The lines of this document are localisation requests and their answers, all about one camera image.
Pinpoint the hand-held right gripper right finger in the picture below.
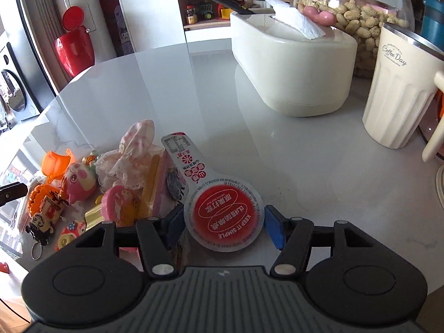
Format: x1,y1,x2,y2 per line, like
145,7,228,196
264,205,365,277

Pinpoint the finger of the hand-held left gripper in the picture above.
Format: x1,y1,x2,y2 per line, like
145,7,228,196
0,182,29,206

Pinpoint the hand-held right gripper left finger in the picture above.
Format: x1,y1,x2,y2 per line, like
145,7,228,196
74,207,185,278

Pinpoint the cartoon figure keychain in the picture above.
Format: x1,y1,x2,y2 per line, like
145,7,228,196
25,194,69,261

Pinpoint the pink and yellow packet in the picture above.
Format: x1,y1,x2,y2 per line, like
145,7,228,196
143,147,190,216

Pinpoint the red-lidded snack cup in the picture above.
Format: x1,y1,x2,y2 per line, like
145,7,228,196
161,132,263,252

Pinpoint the orange plastic capsule shell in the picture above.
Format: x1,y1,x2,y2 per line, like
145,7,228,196
28,148,75,213

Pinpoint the round pink cartoon toy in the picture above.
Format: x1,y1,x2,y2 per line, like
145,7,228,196
100,185,141,227

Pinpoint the pink cartoon figure toy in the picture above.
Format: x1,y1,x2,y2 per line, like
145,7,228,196
64,151,100,204

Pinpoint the small floral toy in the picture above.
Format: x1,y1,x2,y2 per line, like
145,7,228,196
55,220,86,252

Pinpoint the yellow bar toy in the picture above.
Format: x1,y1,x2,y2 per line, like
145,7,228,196
85,204,112,231

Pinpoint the front-loading washing machine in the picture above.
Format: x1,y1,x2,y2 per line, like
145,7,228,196
0,40,41,123

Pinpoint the white oval tissue box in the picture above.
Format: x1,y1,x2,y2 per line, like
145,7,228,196
229,11,358,118

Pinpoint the red pedal bin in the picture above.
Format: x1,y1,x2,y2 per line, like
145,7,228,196
55,5,95,77

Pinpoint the cream ribbed cup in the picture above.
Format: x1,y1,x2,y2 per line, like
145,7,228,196
362,22,444,163

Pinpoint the patterned skateboard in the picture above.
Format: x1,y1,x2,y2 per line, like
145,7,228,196
113,5,134,56

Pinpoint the white tissue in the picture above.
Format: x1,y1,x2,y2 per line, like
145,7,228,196
256,0,327,40

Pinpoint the pink rounded object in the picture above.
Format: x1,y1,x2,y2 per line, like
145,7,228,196
298,5,336,27

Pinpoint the green toy tractor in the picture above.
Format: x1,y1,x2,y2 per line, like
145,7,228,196
196,2,215,21

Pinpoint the black remote control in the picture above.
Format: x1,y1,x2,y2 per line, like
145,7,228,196
205,0,256,16

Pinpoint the glass jar of peanuts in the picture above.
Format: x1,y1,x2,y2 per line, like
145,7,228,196
291,0,415,79

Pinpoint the blue tumbler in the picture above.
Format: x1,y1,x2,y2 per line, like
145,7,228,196
421,0,444,48

